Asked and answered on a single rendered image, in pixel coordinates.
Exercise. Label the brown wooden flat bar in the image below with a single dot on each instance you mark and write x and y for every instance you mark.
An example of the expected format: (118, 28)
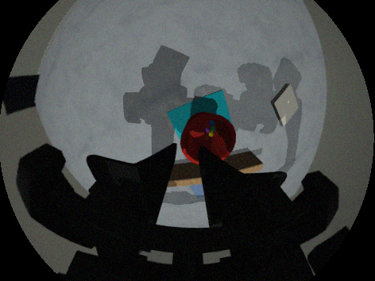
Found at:
(187, 174)

